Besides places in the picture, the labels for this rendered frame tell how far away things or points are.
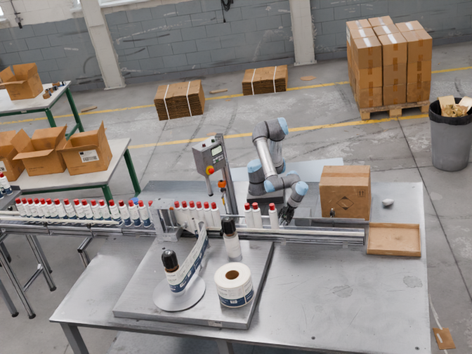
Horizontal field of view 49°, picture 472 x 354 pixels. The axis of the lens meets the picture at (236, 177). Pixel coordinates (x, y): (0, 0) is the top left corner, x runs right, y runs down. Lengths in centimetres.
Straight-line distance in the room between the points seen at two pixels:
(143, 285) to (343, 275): 117
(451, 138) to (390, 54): 147
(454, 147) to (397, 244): 226
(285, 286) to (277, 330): 32
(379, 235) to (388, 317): 66
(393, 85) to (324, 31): 235
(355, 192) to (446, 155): 224
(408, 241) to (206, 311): 127
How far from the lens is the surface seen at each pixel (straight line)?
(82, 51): 919
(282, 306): 294
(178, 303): 301
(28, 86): 711
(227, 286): 282
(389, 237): 333
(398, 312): 289
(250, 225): 335
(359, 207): 337
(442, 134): 532
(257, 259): 317
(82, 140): 497
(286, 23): 844
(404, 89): 652
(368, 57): 628
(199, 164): 324
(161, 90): 759
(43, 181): 495
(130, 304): 312
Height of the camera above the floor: 293
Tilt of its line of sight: 31 degrees down
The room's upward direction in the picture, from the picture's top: 11 degrees counter-clockwise
